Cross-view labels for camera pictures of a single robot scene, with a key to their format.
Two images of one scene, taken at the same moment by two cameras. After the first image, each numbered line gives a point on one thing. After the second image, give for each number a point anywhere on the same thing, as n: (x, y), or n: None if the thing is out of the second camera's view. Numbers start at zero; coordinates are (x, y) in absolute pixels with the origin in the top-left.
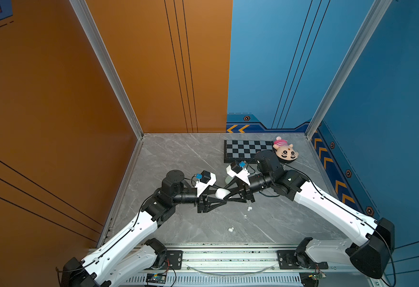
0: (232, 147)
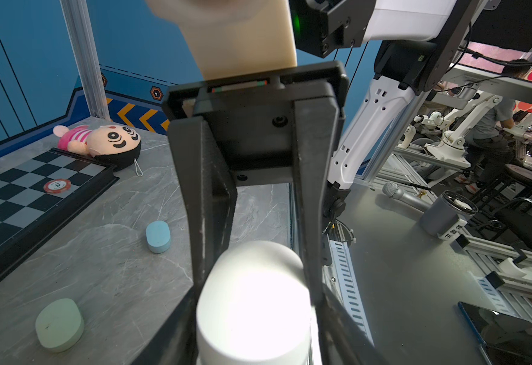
0: (15, 206)
